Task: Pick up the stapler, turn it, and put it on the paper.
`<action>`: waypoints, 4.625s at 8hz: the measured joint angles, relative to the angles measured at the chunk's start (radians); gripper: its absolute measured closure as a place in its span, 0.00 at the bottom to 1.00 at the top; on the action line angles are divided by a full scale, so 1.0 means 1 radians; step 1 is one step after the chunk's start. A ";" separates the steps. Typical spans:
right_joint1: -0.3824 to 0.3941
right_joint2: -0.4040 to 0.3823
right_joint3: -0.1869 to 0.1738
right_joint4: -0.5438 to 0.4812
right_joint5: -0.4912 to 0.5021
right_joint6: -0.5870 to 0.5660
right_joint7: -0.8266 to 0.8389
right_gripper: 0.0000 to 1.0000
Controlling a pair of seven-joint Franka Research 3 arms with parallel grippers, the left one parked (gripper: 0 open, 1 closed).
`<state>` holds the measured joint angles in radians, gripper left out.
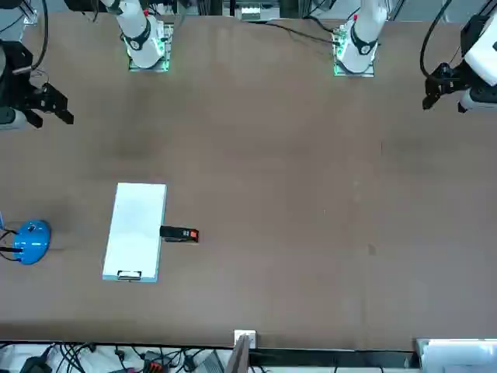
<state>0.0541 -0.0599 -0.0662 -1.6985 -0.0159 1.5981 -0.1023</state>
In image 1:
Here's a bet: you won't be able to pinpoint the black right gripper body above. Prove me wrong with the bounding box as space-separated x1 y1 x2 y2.
0 40 42 113

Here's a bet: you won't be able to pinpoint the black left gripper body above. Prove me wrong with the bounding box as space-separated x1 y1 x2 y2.
442 64 474 94

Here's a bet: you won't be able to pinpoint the black stapler with red end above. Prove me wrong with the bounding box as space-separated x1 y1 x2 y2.
159 225 200 245

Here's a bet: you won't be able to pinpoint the blue dome-shaped device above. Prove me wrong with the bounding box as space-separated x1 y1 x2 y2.
13 220 52 267

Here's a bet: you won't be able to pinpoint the white paper sheet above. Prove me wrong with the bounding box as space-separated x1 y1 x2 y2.
103 183 167 277

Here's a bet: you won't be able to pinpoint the light blue clipboard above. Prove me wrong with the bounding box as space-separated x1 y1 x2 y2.
102 183 168 284

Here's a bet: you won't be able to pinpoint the black power adapter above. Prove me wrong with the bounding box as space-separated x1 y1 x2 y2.
19 345 54 373

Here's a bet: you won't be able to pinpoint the white box with grey rim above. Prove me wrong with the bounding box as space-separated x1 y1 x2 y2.
415 337 497 373

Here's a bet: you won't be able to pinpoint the black power strip red switches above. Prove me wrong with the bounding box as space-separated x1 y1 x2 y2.
141 349 172 373

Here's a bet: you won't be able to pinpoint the brown wooden board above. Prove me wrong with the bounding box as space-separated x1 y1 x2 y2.
226 334 252 373

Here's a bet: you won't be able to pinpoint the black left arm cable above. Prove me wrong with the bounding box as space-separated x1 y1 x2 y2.
420 0 454 78

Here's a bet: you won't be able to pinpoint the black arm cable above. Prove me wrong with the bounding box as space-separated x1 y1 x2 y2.
420 0 454 78
26 0 50 78

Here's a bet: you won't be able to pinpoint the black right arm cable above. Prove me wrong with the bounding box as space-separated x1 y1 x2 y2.
26 0 50 78

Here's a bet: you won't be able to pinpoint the black cable of blue device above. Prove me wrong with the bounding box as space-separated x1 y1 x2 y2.
0 228 23 262

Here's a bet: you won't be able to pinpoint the black cable across table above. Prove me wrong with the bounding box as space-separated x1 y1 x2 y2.
239 18 339 44

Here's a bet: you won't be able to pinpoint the white wall socket box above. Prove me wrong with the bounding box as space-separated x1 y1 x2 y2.
234 329 258 349

